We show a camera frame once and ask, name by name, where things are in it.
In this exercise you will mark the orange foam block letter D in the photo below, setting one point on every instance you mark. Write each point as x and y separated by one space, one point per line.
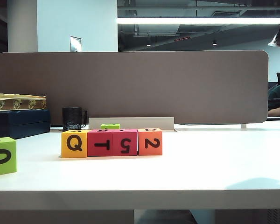
150 143

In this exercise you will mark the pink foam block letter C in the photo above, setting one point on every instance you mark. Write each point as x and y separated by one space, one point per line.
124 144

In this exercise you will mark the pink foam block letter B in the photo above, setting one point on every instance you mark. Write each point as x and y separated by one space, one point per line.
100 144

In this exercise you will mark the yellow foam letter block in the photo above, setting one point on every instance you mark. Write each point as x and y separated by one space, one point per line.
74 144

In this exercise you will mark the person in dark clothing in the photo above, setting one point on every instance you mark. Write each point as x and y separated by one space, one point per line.
278 95

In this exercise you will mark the brown desk partition panel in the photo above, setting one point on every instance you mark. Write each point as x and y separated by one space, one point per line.
130 86

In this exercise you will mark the green foam block umbrella print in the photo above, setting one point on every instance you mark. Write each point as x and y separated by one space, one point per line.
110 126

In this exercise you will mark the black mug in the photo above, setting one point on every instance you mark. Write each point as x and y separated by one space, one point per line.
71 119

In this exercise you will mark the yellow patterned box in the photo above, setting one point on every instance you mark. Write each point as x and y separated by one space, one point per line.
16 102

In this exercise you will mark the navy blue box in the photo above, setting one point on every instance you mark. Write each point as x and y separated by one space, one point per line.
18 123

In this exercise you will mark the green foam block zero print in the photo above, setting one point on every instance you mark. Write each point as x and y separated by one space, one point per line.
2 156

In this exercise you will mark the white partition foot bracket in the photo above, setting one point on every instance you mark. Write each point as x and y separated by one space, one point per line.
243 126

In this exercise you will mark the silver wall plate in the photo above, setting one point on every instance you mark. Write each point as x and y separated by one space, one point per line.
75 44

